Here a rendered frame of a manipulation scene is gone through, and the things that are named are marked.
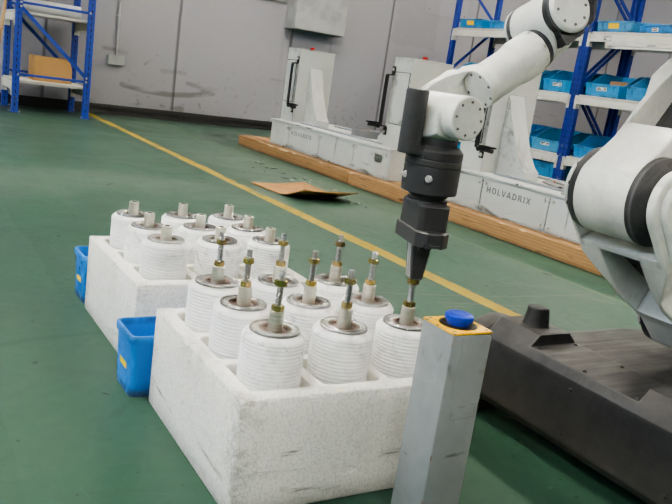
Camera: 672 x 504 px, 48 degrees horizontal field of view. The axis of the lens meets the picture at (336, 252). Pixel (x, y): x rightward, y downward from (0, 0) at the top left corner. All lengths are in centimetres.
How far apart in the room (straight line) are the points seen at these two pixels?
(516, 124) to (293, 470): 306
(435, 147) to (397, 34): 768
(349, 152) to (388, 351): 370
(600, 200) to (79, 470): 91
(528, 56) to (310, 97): 451
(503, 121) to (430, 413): 304
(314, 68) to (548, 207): 272
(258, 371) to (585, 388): 57
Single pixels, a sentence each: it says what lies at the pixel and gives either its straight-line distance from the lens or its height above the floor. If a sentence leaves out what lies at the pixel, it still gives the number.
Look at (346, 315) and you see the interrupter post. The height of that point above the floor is 27.
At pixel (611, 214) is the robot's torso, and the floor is 47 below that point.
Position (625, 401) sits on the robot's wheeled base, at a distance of 132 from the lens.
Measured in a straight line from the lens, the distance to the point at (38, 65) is 685.
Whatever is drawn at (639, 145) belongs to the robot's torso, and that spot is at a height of 59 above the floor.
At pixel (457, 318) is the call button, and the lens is 105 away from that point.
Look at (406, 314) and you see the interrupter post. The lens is 122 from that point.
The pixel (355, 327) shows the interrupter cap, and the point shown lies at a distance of 117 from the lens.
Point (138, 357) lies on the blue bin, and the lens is 143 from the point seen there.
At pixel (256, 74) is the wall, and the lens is 797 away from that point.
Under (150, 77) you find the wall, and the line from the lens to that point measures 758.
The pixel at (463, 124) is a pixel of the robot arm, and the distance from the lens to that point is 113.
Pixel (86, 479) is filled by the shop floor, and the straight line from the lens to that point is 121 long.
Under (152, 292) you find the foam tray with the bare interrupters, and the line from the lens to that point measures 153.
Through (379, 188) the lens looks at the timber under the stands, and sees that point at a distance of 441.
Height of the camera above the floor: 62
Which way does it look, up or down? 13 degrees down
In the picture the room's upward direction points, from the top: 8 degrees clockwise
